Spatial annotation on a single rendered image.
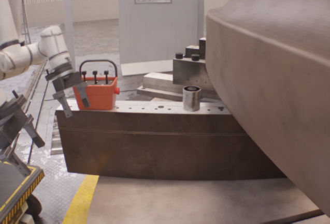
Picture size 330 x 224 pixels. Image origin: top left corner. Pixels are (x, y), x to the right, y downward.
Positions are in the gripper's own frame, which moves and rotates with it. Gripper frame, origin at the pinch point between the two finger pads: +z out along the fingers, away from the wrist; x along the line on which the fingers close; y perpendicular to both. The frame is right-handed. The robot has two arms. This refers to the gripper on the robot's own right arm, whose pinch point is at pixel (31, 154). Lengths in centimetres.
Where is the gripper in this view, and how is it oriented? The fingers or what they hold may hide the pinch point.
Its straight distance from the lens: 83.7
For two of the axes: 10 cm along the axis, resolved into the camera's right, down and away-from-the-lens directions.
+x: 0.4, 4.8, -8.8
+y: -9.2, 3.7, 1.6
